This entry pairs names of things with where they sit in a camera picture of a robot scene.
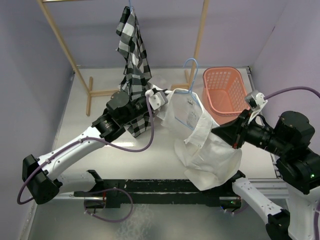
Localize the black white checkered shirt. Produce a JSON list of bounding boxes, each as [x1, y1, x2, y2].
[[115, 6, 152, 138]]

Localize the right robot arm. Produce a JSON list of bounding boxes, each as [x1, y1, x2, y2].
[[211, 109, 320, 240]]

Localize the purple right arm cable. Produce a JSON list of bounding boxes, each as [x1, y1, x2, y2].
[[263, 86, 320, 101]]

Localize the blue hanger under checkered shirt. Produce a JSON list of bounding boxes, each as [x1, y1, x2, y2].
[[128, 0, 134, 13]]

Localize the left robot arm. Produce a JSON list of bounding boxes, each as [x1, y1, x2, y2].
[[16, 90, 159, 205]]

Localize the pink plastic laundry basket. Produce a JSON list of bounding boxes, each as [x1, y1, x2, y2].
[[202, 67, 249, 125]]

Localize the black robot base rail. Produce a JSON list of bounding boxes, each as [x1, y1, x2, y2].
[[73, 170, 245, 209]]

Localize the light blue wire hanger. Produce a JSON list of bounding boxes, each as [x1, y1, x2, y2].
[[172, 58, 203, 130]]

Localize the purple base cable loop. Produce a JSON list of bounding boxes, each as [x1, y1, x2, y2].
[[83, 187, 134, 223]]

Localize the wooden clothes rack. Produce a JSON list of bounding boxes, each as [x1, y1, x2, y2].
[[36, 0, 210, 117]]

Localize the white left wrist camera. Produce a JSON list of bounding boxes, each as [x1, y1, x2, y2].
[[145, 88, 168, 110]]

